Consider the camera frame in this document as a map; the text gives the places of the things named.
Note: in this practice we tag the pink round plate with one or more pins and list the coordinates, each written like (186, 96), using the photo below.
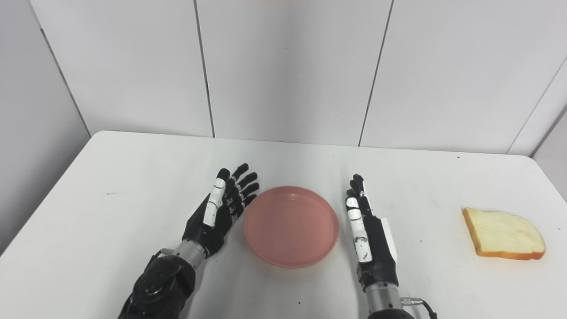
(290, 228)

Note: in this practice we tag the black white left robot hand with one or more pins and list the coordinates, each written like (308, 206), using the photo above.
(199, 232)

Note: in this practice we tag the slice of white bread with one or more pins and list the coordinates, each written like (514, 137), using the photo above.
(502, 232)

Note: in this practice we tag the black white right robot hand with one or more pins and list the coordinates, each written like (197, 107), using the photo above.
(381, 257)

